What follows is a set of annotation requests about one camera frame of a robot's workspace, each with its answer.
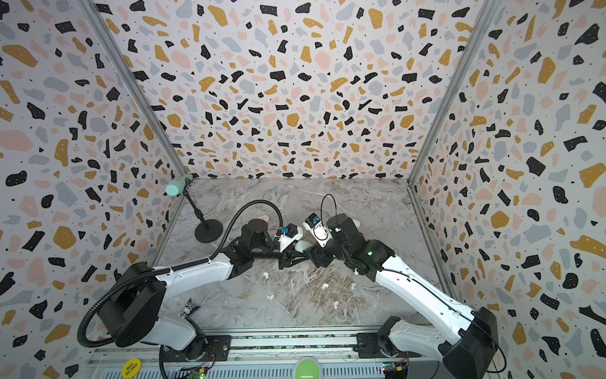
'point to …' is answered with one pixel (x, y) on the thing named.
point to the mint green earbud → (353, 285)
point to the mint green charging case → (301, 245)
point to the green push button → (307, 369)
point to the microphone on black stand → (209, 230)
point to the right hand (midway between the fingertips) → (313, 239)
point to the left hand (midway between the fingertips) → (312, 249)
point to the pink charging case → (264, 217)
